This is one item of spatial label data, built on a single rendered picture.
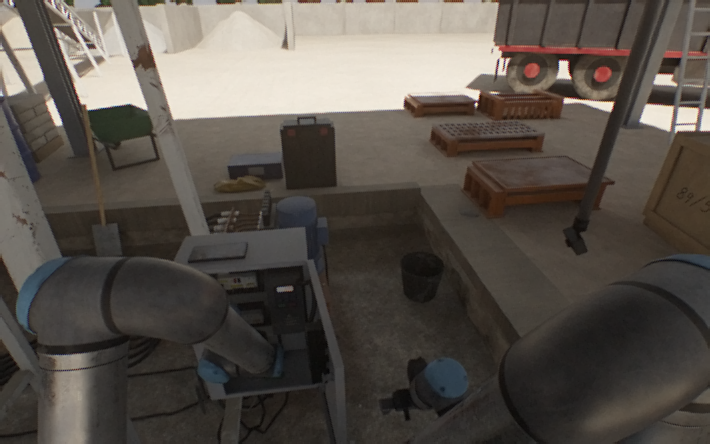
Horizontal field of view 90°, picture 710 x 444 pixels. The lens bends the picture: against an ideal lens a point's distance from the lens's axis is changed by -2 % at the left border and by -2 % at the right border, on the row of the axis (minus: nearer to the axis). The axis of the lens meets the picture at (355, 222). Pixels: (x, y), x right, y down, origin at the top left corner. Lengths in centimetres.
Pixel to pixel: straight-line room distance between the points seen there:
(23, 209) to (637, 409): 88
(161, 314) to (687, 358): 59
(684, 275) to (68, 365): 74
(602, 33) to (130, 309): 882
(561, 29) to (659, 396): 864
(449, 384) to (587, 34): 840
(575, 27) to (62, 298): 880
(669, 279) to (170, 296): 59
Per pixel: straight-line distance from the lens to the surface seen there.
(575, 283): 282
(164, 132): 164
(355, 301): 282
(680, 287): 45
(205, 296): 61
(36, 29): 575
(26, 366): 275
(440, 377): 91
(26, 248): 86
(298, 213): 185
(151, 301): 59
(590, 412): 40
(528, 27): 891
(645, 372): 39
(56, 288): 65
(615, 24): 899
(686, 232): 356
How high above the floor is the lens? 189
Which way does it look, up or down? 30 degrees down
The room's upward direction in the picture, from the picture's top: 1 degrees counter-clockwise
